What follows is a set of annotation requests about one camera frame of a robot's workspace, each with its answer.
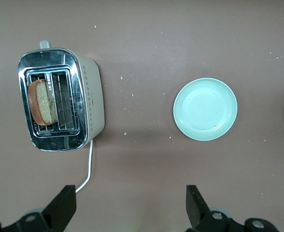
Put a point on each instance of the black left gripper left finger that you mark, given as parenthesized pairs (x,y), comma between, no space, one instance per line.
(60,212)

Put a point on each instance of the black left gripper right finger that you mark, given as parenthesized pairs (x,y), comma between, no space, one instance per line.
(197,212)

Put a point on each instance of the brown bread slice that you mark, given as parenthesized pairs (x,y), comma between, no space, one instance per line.
(41,101)

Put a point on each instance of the light green plate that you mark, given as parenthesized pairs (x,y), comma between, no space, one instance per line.
(204,108)

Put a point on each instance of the beige and chrome toaster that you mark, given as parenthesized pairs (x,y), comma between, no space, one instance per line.
(93,101)

